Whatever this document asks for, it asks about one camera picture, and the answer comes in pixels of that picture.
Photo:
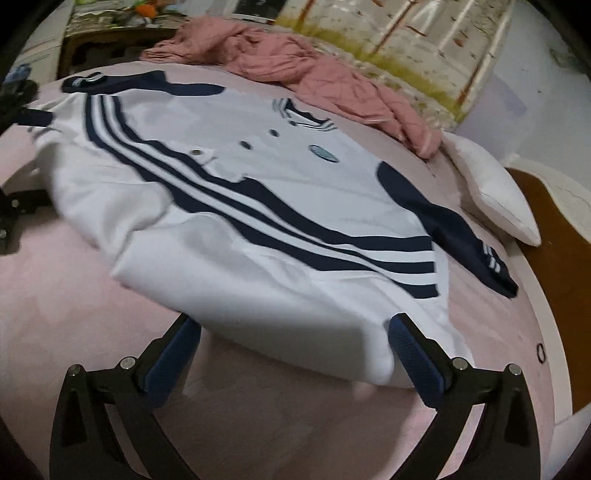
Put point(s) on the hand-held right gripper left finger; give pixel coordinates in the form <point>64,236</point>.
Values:
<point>173,357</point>

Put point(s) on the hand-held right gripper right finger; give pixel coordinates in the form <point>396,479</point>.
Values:
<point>411,355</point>

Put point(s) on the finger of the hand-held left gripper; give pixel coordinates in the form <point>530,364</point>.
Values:
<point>32,116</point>
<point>21,205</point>

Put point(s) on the white jacket with navy stripes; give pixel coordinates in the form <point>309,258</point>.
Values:
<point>277,184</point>

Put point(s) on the dark wooden cabinet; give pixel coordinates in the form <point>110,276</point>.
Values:
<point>92,46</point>

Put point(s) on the white pillow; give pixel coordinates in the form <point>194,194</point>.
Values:
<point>494,189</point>

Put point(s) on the pink quilted blanket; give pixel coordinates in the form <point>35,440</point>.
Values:
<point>277,60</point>

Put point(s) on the brown headboard with white frame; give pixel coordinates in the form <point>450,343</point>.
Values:
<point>554,230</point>

